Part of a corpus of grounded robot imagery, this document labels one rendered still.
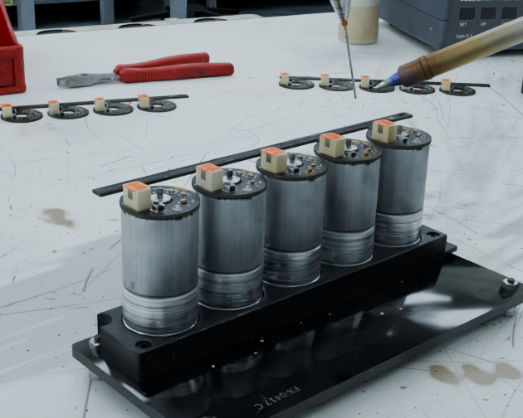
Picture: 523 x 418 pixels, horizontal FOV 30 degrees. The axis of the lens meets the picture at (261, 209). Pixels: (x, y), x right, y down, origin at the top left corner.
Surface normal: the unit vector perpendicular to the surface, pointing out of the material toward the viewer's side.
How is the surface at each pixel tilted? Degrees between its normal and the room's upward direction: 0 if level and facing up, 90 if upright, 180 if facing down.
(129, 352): 90
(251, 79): 0
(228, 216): 90
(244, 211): 90
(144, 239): 90
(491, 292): 0
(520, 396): 0
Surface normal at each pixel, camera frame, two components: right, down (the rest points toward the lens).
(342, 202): -0.19, 0.36
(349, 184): 0.07, 0.38
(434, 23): -0.97, 0.07
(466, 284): 0.04, -0.92
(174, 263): 0.48, 0.35
